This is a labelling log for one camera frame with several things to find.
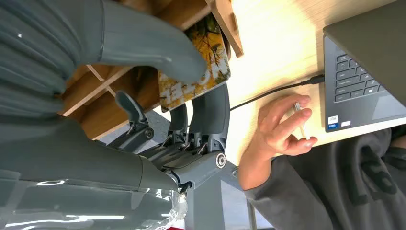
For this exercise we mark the wooden card holder rack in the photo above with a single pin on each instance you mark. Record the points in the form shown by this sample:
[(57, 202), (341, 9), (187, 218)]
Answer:
[(104, 114)]

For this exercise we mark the grey laptop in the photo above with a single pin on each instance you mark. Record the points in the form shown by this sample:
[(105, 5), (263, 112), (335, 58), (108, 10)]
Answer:
[(364, 104)]

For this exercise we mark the person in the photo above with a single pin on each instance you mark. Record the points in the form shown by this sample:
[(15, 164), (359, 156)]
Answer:
[(317, 190)]

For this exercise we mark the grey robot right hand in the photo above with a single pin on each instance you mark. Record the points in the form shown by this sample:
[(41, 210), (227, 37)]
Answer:
[(63, 158)]

